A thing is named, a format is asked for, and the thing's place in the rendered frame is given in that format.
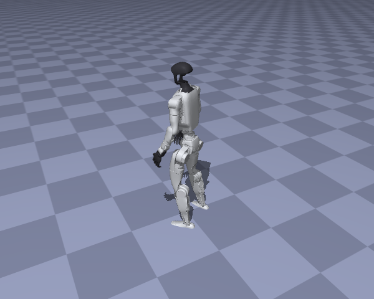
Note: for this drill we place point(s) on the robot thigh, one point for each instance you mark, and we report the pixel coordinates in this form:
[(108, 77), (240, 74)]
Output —
[(194, 174), (178, 159)]

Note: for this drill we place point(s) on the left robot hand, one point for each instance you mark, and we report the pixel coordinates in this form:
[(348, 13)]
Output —
[(157, 158)]

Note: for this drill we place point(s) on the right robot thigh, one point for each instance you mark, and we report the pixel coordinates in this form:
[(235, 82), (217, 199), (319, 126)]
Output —
[(194, 174)]

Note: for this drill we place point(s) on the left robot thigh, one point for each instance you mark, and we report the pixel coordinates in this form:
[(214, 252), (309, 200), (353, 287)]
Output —
[(178, 159)]

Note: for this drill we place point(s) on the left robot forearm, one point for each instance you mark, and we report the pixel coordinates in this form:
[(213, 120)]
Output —
[(167, 141)]

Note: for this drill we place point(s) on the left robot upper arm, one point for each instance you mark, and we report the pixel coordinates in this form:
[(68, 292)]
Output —
[(174, 106)]

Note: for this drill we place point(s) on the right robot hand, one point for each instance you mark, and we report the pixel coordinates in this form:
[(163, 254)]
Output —
[(178, 136)]

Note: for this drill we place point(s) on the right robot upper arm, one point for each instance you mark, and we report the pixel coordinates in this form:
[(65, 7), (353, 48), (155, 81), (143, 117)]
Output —
[(198, 88)]

